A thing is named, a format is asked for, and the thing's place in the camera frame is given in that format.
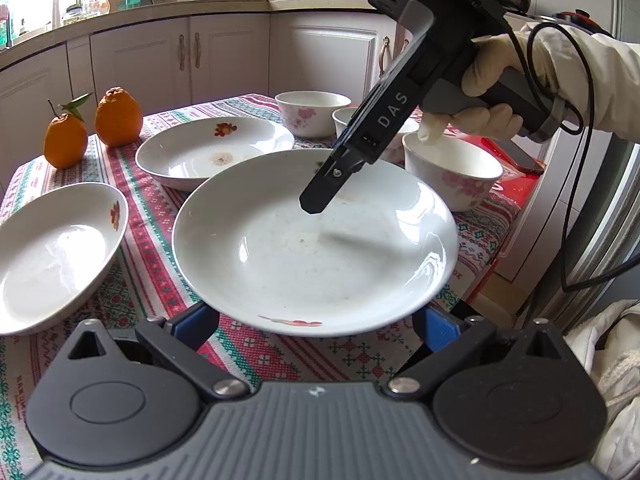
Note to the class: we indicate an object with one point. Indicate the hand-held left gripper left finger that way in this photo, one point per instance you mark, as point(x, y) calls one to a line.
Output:
point(195, 319)

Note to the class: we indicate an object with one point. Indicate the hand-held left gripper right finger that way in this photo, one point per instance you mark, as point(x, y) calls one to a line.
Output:
point(440, 327)

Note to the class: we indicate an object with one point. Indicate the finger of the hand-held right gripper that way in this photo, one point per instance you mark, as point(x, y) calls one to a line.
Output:
point(325, 185)

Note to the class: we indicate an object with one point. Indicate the white bowl pink floral print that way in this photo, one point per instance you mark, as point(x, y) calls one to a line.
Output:
point(345, 120)
point(305, 115)
point(450, 185)

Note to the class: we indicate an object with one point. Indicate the large plain white plate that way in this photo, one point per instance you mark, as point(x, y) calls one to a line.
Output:
point(300, 260)

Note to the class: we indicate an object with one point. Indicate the person's right forearm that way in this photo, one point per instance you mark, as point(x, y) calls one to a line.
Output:
point(610, 85)

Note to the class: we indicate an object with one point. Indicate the person's right hand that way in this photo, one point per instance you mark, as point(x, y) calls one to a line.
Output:
point(495, 65)

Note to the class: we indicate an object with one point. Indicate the red green patterned tablecloth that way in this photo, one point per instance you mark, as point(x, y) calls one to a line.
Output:
point(150, 240)

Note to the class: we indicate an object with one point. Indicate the white plate fruit print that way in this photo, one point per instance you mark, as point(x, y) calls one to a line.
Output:
point(200, 145)

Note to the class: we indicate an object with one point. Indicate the dark smartphone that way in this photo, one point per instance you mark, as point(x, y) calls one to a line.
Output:
point(520, 157)

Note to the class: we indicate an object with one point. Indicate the white plate small red print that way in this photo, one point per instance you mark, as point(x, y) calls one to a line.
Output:
point(50, 260)

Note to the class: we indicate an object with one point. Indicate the white jacket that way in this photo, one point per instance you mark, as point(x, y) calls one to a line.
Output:
point(615, 360)

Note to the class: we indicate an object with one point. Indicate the silver appliance door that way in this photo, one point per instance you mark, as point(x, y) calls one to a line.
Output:
point(610, 220)

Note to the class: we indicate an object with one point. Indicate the large bumpy orange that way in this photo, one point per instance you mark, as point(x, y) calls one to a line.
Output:
point(119, 120)

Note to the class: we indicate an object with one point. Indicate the small orange with leaves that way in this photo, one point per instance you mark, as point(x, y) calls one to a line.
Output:
point(62, 145)

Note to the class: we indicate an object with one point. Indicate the glass jar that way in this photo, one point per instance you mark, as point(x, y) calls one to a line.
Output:
point(73, 16)

